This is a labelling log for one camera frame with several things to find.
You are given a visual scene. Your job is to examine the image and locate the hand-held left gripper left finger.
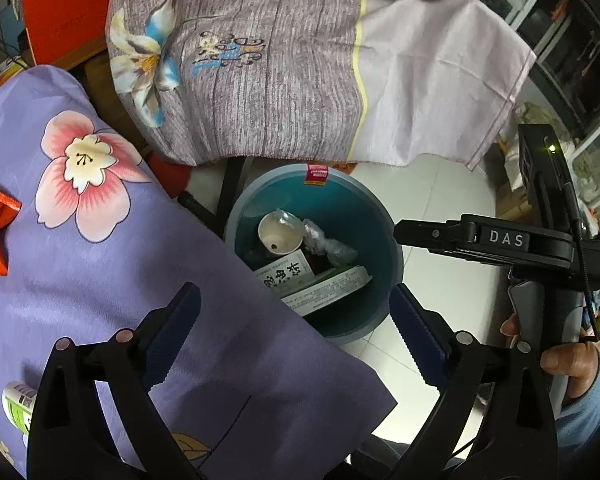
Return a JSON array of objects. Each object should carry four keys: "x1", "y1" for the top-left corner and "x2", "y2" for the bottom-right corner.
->
[{"x1": 26, "y1": 281, "x2": 203, "y2": 480}]

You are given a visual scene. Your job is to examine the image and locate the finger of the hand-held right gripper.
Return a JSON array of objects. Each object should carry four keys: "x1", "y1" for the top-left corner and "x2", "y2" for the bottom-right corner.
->
[{"x1": 394, "y1": 214, "x2": 481, "y2": 257}]

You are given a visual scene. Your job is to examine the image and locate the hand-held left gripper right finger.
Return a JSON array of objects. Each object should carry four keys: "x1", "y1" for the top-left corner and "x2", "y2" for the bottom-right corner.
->
[{"x1": 385, "y1": 282, "x2": 561, "y2": 480}]

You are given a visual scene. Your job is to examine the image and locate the teal plastic bin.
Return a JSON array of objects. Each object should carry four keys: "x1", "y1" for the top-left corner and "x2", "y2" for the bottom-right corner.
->
[{"x1": 223, "y1": 162, "x2": 405, "y2": 346}]

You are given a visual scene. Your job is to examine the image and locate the white green carton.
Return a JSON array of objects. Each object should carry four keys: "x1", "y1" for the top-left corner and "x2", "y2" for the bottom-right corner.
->
[{"x1": 280, "y1": 266, "x2": 371, "y2": 317}]

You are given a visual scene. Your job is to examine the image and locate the clear plastic wrap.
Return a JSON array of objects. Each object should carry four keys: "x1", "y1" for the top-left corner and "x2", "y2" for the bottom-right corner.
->
[{"x1": 300, "y1": 219, "x2": 361, "y2": 266}]

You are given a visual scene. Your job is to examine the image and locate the green white cardboard box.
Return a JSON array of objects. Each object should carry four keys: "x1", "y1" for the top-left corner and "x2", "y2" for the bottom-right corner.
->
[{"x1": 252, "y1": 251, "x2": 315, "y2": 296}]

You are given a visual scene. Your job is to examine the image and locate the white paper cup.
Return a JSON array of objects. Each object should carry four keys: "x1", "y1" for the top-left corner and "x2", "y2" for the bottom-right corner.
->
[{"x1": 257, "y1": 210, "x2": 305, "y2": 257}]

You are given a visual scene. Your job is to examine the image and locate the white green yoghurt cup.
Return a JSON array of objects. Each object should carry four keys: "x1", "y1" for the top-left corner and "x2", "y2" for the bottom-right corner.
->
[{"x1": 1, "y1": 380, "x2": 38, "y2": 436}]

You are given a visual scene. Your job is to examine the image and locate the person's right forearm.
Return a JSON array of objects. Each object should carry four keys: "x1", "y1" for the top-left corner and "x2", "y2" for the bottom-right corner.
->
[{"x1": 550, "y1": 355, "x2": 600, "y2": 453}]

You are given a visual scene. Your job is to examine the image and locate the person's right hand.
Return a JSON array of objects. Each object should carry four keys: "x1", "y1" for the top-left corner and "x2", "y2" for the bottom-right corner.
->
[{"x1": 500, "y1": 314, "x2": 600, "y2": 401}]

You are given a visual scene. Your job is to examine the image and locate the purple floral tablecloth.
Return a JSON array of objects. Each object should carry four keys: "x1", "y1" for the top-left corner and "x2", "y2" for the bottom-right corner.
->
[{"x1": 0, "y1": 66, "x2": 398, "y2": 480}]

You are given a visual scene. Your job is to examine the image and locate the person's dark pants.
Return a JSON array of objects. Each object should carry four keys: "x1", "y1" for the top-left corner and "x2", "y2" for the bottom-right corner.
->
[{"x1": 350, "y1": 435, "x2": 431, "y2": 480}]

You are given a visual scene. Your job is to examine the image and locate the red plastic stool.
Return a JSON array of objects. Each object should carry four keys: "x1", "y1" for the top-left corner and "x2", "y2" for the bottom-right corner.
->
[{"x1": 150, "y1": 152, "x2": 193, "y2": 201}]

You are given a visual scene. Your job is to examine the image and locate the glass display cabinet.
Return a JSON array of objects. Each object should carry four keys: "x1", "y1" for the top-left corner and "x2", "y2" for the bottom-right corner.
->
[{"x1": 472, "y1": 0, "x2": 600, "y2": 201}]

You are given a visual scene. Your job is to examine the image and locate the grey floral bed sheet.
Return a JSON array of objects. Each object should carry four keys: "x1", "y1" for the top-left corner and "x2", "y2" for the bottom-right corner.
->
[{"x1": 92, "y1": 0, "x2": 538, "y2": 171}]

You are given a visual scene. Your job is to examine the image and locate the yellow book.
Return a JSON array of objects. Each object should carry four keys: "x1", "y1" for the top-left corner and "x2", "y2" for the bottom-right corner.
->
[{"x1": 0, "y1": 57, "x2": 31, "y2": 81}]

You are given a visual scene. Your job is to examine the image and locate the red cardboard box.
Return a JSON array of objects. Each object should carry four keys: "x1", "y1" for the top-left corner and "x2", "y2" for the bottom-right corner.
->
[{"x1": 17, "y1": 0, "x2": 113, "y2": 68}]

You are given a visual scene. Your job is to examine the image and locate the black metal table frame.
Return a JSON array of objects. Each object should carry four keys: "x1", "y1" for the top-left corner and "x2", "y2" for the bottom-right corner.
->
[{"x1": 177, "y1": 157, "x2": 246, "y2": 233}]

